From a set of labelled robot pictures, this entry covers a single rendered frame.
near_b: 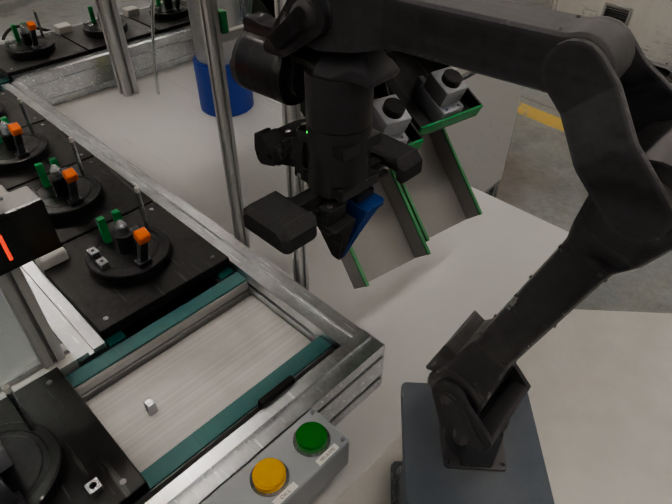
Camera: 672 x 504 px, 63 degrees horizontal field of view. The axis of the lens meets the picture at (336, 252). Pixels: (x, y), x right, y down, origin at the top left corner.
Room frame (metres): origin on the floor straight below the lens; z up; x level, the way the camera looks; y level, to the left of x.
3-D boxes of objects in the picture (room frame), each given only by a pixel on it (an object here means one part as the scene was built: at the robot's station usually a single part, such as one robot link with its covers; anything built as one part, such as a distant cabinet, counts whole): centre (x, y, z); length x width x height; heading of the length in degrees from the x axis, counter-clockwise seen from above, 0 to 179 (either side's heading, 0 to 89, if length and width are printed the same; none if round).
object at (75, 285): (0.71, 0.36, 1.01); 0.24 x 0.24 x 0.13; 46
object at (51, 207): (0.88, 0.53, 1.01); 0.24 x 0.24 x 0.13; 46
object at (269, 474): (0.32, 0.08, 0.96); 0.04 x 0.04 x 0.02
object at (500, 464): (0.31, -0.15, 1.09); 0.07 x 0.07 x 0.06; 87
